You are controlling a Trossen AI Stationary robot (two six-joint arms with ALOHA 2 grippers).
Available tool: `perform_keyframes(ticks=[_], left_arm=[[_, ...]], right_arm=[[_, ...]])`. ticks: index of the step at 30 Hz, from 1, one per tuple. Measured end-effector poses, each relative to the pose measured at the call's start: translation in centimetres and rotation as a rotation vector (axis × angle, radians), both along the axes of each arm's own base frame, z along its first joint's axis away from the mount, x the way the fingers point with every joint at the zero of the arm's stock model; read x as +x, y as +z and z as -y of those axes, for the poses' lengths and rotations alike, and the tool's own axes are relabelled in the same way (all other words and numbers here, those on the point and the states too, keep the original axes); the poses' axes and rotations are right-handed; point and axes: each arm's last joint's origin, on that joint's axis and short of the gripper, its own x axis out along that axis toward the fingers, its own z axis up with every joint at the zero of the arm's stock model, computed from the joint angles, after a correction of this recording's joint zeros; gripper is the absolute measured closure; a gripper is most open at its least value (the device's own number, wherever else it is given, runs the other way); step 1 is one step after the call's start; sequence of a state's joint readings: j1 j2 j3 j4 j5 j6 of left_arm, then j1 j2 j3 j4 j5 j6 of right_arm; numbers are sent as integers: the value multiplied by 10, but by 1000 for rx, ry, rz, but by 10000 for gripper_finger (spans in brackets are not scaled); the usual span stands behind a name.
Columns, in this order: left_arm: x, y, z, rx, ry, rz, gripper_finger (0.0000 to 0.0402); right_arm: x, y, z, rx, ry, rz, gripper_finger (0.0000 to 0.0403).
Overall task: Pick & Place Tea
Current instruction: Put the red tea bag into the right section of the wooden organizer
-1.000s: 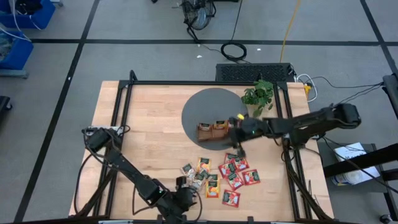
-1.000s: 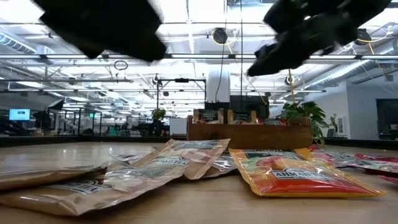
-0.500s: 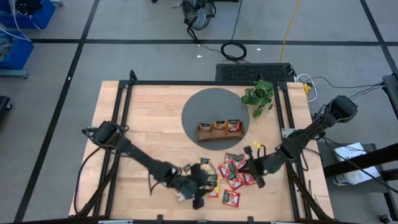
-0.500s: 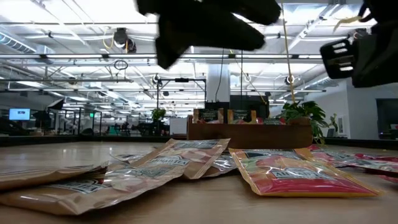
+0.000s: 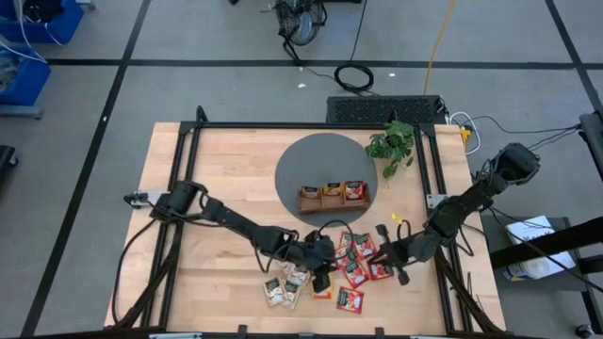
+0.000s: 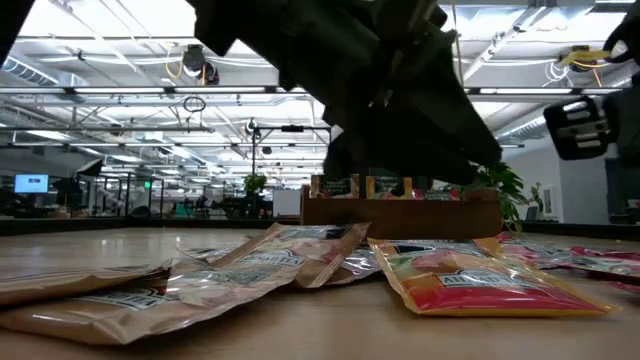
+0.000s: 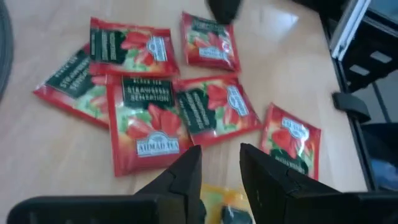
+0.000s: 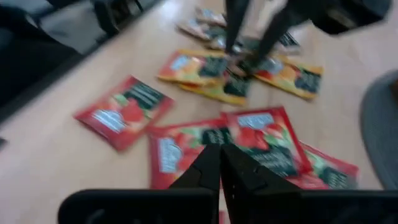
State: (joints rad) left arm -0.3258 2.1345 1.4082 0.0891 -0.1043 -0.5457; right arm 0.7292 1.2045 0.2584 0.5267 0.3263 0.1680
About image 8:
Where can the black metal table frame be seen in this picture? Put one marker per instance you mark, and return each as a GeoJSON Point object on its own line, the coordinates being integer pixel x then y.
{"type": "Point", "coordinates": [59, 67]}

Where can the round grey mat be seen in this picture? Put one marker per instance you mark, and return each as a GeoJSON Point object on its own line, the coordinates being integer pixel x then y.
{"type": "Point", "coordinates": [382, 130]}

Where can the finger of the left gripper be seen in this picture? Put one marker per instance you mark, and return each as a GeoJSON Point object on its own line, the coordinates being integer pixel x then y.
{"type": "Point", "coordinates": [276, 31]}
{"type": "Point", "coordinates": [236, 25]}

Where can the yellow tea packet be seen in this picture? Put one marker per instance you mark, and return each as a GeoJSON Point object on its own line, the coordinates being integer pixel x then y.
{"type": "Point", "coordinates": [292, 77]}
{"type": "Point", "coordinates": [189, 67]}
{"type": "Point", "coordinates": [217, 93]}

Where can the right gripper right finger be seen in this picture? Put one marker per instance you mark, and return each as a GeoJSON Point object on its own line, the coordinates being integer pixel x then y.
{"type": "Point", "coordinates": [295, 207]}

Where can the red tea packet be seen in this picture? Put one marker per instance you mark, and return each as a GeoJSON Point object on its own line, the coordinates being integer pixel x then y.
{"type": "Point", "coordinates": [264, 137]}
{"type": "Point", "coordinates": [221, 217]}
{"type": "Point", "coordinates": [124, 115]}
{"type": "Point", "coordinates": [174, 149]}
{"type": "Point", "coordinates": [332, 171]}

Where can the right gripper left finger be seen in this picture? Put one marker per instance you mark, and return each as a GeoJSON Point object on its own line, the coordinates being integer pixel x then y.
{"type": "Point", "coordinates": [140, 207]}

